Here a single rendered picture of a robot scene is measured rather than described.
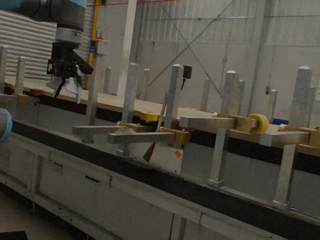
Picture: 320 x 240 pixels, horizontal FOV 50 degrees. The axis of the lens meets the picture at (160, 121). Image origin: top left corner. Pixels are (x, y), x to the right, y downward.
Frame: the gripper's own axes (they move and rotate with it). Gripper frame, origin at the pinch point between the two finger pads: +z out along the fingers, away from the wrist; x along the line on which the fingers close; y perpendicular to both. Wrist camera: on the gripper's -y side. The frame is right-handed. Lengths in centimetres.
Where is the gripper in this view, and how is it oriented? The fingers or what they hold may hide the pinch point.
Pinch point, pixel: (67, 101)
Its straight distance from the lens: 127.9
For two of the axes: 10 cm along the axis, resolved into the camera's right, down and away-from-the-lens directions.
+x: 7.4, 1.7, -6.5
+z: -1.4, 9.9, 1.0
